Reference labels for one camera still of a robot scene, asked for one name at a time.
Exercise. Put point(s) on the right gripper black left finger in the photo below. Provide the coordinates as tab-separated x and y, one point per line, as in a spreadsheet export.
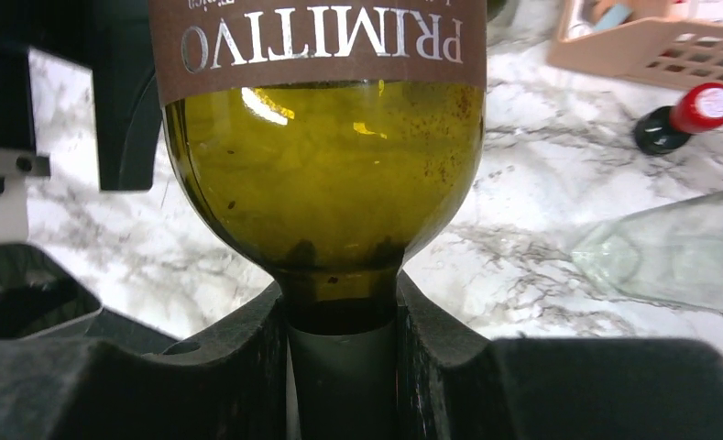
227	382

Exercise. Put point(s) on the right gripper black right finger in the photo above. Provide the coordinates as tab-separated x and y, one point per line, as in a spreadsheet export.
455	384

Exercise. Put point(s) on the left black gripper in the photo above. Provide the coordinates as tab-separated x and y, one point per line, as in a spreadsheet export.
126	104

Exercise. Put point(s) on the green Primitivo wine bottle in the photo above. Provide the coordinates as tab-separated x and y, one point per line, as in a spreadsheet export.
327	142

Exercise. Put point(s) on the clear glass bottle right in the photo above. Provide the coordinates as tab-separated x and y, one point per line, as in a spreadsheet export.
669	254

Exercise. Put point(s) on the small red capped bottle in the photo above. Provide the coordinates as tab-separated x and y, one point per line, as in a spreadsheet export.
668	128

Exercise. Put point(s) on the peach plastic file organizer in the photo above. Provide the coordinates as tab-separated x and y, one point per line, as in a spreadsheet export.
650	47

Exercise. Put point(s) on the blue item in organizer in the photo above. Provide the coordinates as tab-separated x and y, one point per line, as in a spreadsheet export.
611	16

